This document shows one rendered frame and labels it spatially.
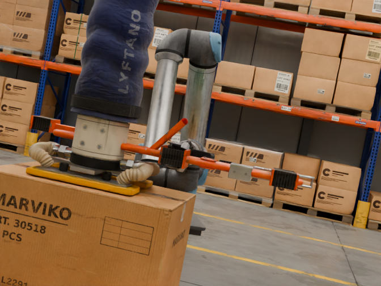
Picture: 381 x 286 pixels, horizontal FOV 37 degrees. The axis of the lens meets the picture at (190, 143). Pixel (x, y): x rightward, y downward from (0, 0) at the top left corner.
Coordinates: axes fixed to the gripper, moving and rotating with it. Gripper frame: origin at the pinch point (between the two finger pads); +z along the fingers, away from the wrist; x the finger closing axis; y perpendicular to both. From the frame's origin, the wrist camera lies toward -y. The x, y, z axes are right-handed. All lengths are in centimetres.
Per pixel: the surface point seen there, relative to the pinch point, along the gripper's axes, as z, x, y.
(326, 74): -705, 104, -94
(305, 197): -703, -87, -100
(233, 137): -840, -23, 34
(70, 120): -848, -51, 343
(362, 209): -685, -85, -182
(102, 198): 19.2, -14.3, 18.2
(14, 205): 18, -22, 45
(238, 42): -842, 146, 58
